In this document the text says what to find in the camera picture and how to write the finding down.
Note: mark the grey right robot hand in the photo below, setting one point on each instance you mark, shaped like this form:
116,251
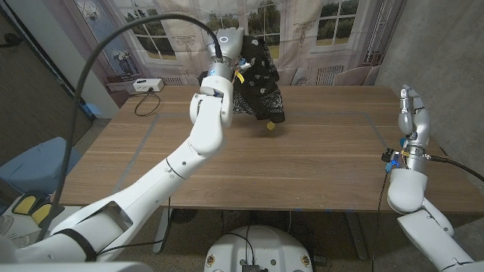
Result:
417,124

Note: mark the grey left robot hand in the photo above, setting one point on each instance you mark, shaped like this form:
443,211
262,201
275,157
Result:
227,47

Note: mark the black paisley bandana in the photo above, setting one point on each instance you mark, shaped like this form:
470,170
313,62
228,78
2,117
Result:
261,87

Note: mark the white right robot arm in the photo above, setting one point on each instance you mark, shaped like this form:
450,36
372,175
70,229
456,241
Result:
406,189

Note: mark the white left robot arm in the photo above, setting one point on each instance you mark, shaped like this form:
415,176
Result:
151,185

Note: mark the white power box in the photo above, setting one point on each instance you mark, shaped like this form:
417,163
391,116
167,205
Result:
147,85

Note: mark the small yellow block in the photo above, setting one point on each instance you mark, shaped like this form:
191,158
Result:
270,125

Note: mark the printed window backdrop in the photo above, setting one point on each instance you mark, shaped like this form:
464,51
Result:
332,30

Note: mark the grey metal table leg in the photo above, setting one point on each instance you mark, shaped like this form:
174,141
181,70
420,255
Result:
357,236
162,230

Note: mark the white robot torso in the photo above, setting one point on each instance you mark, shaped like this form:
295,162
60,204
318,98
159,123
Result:
261,249

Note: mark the blue upholstered seat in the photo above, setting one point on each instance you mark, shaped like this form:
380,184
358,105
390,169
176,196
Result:
38,166

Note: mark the yellow black foot pedal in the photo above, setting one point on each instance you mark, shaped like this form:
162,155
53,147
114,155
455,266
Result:
41,213
24,204

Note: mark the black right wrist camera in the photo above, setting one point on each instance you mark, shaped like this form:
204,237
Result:
388,156

